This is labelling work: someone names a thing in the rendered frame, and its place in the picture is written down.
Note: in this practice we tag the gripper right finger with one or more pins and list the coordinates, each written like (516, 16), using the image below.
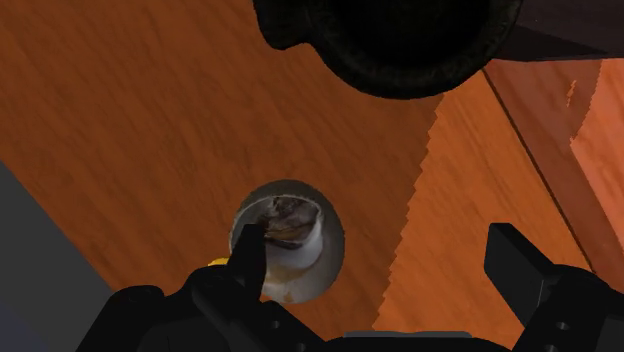
(546, 287)

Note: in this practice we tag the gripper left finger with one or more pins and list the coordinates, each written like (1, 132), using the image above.
(214, 302)

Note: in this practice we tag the small yellow object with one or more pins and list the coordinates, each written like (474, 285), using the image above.
(219, 262)

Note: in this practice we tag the grey cup with brown contents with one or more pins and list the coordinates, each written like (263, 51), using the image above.
(312, 263)

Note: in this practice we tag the orange wooden table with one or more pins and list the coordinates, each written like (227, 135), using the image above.
(146, 122)

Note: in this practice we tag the black round bowl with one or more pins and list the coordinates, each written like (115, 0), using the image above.
(400, 44)

